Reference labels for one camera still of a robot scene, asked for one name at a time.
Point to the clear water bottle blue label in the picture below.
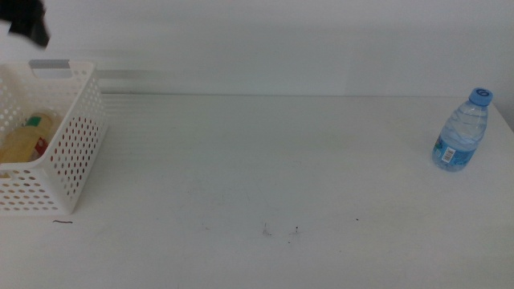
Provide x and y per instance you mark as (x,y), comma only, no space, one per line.
(462,132)

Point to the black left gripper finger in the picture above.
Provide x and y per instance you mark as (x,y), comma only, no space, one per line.
(26,20)

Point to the white perforated plastic basket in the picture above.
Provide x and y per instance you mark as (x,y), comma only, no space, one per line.
(60,192)

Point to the yellow tea bottle green label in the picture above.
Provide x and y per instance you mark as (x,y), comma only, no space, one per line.
(20,144)

